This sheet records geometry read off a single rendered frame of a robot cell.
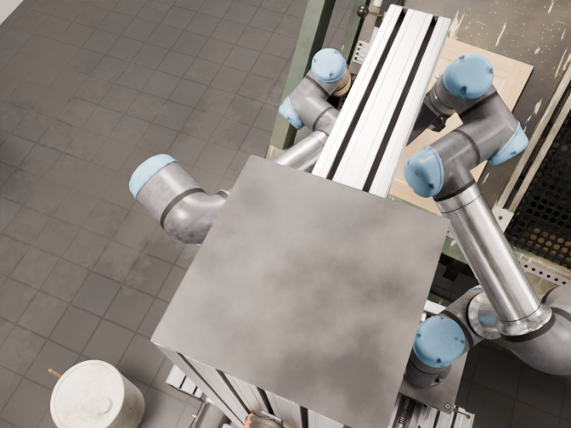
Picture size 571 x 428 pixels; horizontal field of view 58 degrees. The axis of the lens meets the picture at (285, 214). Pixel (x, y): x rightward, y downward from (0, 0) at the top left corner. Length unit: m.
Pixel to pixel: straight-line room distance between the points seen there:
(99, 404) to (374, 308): 1.88
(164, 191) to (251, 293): 0.55
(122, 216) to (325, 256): 2.57
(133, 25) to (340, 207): 3.57
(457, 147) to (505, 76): 0.93
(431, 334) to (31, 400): 2.06
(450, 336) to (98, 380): 1.52
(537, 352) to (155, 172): 0.78
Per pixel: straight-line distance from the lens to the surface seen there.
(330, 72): 1.22
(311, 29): 1.91
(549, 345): 1.00
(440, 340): 1.36
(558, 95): 1.77
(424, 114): 1.11
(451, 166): 0.89
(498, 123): 0.95
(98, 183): 3.26
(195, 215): 1.03
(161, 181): 1.08
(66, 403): 2.42
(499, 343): 2.59
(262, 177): 0.62
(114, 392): 2.35
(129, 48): 3.91
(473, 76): 0.94
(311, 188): 0.61
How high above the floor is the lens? 2.55
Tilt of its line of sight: 61 degrees down
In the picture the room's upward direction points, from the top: 5 degrees counter-clockwise
